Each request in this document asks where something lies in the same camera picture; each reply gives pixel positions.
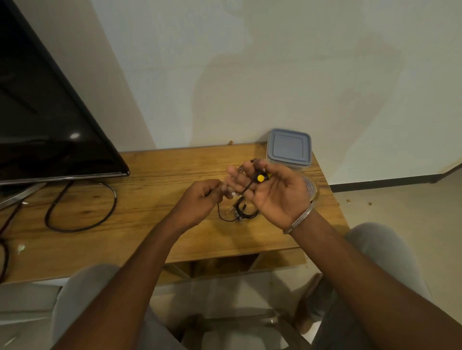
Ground black earphones yellow tips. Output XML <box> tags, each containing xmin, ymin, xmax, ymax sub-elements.
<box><xmin>216</xmin><ymin>158</ymin><xmax>271</xmax><ymax>223</ymax></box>

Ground person's right leg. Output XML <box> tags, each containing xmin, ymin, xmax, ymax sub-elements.
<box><xmin>307</xmin><ymin>222</ymin><xmax>434</xmax><ymax>350</ymax></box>

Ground person's right forearm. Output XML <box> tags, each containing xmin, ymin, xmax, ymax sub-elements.
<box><xmin>290</xmin><ymin>211</ymin><xmax>462</xmax><ymax>350</ymax></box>

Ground black audio cable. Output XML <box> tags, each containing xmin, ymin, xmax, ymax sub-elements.
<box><xmin>229</xmin><ymin>196</ymin><xmax>260</xmax><ymax>221</ymax></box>

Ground person's right hand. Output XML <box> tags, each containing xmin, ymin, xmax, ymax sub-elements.
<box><xmin>224</xmin><ymin>158</ymin><xmax>313</xmax><ymax>231</ymax></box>

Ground person's left leg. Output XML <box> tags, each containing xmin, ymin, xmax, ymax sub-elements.
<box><xmin>50</xmin><ymin>264</ymin><xmax>185</xmax><ymax>350</ymax></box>

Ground black television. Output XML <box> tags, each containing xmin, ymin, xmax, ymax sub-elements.
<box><xmin>0</xmin><ymin>0</ymin><xmax>130</xmax><ymax>185</ymax></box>

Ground person's left hand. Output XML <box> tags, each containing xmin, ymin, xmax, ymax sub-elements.
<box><xmin>169</xmin><ymin>179</ymin><xmax>233</xmax><ymax>231</ymax></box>

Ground person's left forearm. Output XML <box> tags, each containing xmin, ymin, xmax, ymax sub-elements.
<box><xmin>52</xmin><ymin>216</ymin><xmax>188</xmax><ymax>350</ymax></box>

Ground brown packing tape roll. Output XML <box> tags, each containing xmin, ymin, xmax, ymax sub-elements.
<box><xmin>301</xmin><ymin>174</ymin><xmax>320</xmax><ymax>202</ymax></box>

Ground silver bracelet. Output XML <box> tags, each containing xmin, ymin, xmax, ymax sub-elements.
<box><xmin>282</xmin><ymin>200</ymin><xmax>317</xmax><ymax>235</ymax></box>

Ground thick black looped cable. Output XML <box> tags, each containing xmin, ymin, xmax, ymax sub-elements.
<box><xmin>44</xmin><ymin>180</ymin><xmax>118</xmax><ymax>233</ymax></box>

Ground silver television stand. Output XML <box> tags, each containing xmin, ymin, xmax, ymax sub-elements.
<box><xmin>0</xmin><ymin>182</ymin><xmax>48</xmax><ymax>210</ymax></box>

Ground person's leg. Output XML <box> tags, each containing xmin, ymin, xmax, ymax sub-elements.
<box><xmin>307</xmin><ymin>222</ymin><xmax>434</xmax><ymax>350</ymax></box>
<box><xmin>50</xmin><ymin>264</ymin><xmax>185</xmax><ymax>350</ymax></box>

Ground grey lidded plastic container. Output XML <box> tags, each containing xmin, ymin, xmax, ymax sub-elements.
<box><xmin>266</xmin><ymin>128</ymin><xmax>312</xmax><ymax>171</ymax></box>

